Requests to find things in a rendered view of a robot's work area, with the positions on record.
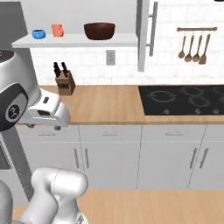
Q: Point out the white wall cabinet door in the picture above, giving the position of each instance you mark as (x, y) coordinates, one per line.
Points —
(143, 35)

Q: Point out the wooden knife block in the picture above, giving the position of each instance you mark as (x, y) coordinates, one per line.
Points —
(65, 84)

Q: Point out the small wooden spoon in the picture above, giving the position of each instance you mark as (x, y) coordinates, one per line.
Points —
(181, 53)

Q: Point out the grey tall cabinet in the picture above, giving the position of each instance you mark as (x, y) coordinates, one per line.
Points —
(14, 26)

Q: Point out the blue bowl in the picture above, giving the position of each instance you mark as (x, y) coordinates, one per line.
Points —
(38, 34)

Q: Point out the brown wooden bowl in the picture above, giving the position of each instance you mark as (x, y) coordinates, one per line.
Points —
(99, 31)

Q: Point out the black hob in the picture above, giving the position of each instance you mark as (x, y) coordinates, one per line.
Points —
(180, 100)

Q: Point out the grey wall socket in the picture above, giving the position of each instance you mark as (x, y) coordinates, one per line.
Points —
(110, 57)

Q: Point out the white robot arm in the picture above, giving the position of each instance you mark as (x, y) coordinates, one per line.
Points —
(14, 87)

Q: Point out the grey drawer front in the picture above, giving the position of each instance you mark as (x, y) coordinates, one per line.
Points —
(215, 133)
(110, 129)
(46, 137)
(173, 129)

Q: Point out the white wall cabinet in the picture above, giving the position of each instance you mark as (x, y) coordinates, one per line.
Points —
(73, 40)

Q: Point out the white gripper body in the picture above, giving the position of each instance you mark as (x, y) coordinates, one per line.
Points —
(49, 115)

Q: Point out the wooden utensil rail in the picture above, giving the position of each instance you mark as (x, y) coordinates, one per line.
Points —
(197, 29)

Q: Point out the wooden spatula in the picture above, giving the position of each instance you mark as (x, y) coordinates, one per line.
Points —
(203, 58)

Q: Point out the orange cup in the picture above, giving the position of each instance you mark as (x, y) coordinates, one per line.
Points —
(57, 30)

